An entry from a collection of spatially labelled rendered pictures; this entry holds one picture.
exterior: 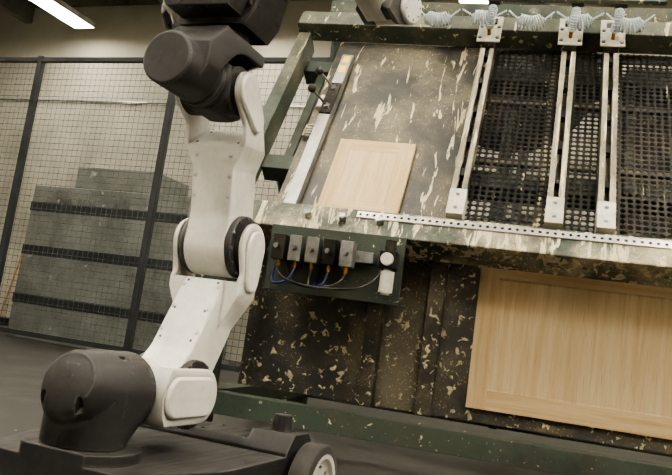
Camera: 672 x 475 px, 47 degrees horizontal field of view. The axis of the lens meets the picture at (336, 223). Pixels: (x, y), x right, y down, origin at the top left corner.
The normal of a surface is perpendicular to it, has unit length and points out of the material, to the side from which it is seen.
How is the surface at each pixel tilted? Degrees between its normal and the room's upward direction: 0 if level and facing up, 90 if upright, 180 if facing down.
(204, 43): 90
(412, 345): 90
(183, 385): 90
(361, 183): 57
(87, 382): 69
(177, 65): 90
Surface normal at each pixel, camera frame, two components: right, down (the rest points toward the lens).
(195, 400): 0.93, 0.08
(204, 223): -0.34, -0.25
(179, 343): -0.23, -0.66
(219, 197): -0.37, 0.00
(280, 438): -0.15, -0.82
